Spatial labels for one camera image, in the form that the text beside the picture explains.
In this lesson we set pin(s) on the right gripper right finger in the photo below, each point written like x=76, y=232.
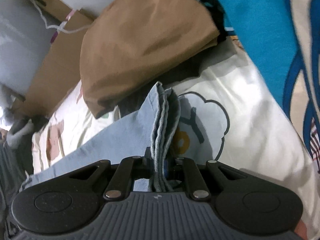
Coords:
x=184, y=172

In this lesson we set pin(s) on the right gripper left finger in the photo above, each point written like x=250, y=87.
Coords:
x=128, y=170

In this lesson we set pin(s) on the light blue denim pants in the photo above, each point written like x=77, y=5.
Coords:
x=153, y=126

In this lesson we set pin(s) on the cream bear print duvet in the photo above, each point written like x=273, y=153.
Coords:
x=227, y=114

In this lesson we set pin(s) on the black garment under brown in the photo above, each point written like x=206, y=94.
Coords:
x=189, y=69

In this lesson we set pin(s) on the dark grey blanket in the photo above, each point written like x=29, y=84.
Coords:
x=15, y=165

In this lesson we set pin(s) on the brown cardboard sheet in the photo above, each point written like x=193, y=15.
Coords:
x=59, y=73

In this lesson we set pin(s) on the brown folded garment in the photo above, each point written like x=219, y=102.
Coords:
x=133, y=42

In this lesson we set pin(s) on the teal patterned cloth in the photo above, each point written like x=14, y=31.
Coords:
x=282, y=39

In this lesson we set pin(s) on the grey wrapped box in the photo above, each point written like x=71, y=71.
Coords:
x=25, y=42

